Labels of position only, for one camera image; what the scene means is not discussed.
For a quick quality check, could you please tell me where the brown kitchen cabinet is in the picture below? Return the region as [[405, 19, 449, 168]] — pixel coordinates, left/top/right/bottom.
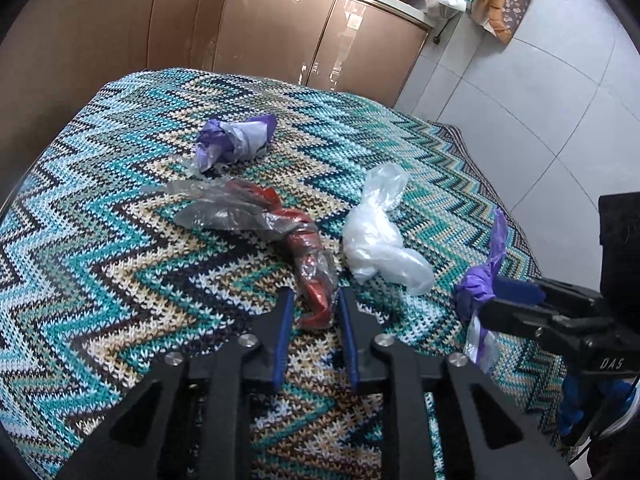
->
[[0, 0, 432, 108]]

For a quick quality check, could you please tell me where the white translucent plastic bag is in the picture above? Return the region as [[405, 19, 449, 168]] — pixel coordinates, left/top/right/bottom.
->
[[342, 164, 435, 297]]

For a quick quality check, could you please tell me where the purple plastic bag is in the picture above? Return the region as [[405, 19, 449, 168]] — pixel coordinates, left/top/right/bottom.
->
[[194, 114, 277, 176], [454, 209, 509, 367]]

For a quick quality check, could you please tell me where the zigzag knit blanket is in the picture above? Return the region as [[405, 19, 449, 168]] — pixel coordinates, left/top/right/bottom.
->
[[0, 67, 568, 480]]

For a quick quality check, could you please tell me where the clear bag with red wrapper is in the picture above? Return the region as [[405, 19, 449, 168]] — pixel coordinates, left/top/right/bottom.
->
[[140, 177, 341, 332]]

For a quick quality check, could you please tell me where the person's right shoe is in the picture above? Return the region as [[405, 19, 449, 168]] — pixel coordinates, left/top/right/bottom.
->
[[559, 379, 640, 442]]

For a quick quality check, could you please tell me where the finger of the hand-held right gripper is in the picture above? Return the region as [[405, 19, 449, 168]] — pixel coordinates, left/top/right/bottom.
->
[[492, 276, 603, 312], [479, 299, 603, 357]]

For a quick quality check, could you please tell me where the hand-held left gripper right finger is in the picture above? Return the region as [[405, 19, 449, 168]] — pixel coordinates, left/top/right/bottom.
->
[[337, 287, 576, 480]]

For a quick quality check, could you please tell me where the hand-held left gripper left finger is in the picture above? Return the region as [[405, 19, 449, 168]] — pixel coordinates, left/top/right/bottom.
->
[[55, 287, 296, 480]]

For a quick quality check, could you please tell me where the floral orange hanging cloth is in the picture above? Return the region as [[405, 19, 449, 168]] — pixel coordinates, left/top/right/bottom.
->
[[472, 0, 537, 44]]

